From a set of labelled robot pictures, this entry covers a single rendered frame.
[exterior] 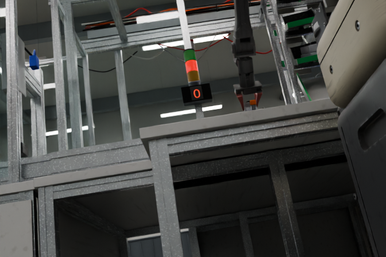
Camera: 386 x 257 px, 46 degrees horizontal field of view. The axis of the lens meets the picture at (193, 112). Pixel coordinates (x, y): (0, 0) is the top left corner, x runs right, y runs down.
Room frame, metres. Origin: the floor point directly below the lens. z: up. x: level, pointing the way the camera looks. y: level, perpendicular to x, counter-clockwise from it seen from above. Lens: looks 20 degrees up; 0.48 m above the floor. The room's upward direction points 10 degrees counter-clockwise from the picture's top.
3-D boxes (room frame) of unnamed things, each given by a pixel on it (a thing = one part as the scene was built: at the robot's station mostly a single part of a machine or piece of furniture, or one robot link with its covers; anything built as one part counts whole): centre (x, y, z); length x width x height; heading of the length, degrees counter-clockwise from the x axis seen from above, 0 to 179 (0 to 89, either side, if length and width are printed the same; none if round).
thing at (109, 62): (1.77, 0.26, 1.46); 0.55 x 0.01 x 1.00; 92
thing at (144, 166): (2.08, -0.21, 0.84); 1.50 x 1.41 x 0.03; 92
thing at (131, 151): (1.48, 0.05, 0.91); 0.89 x 0.06 x 0.11; 92
